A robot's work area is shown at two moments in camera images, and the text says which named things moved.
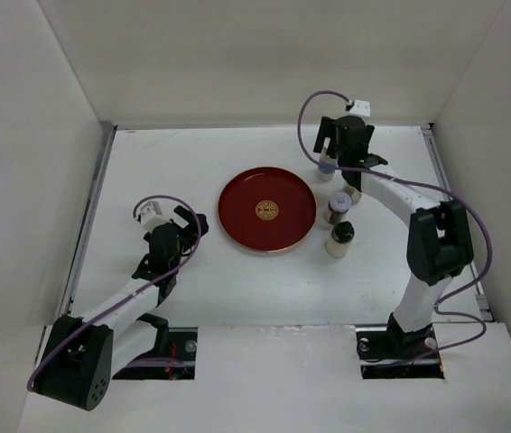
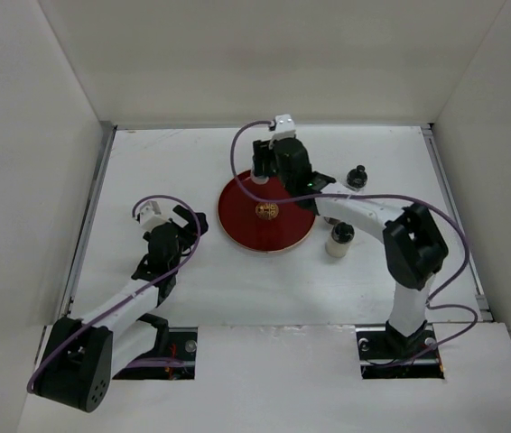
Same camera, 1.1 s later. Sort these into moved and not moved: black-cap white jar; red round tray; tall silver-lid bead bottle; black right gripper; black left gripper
Moved: black right gripper; tall silver-lid bead bottle
Not moved: black left gripper; red round tray; black-cap white jar
